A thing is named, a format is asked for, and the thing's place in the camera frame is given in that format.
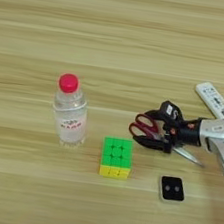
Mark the small black square white-based device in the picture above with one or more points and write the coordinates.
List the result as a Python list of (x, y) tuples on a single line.
[(172, 188)]

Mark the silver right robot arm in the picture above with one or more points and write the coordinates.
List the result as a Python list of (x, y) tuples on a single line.
[(222, 139)]

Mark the white remote control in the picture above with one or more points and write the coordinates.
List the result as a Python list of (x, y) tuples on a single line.
[(216, 102)]

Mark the clear water bottle red cap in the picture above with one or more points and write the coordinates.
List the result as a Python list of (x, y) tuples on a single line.
[(70, 118)]

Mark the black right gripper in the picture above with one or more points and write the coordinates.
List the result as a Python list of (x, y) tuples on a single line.
[(185, 132)]

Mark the green yellow red puzzle cube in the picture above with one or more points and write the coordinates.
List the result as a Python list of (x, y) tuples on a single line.
[(116, 155)]

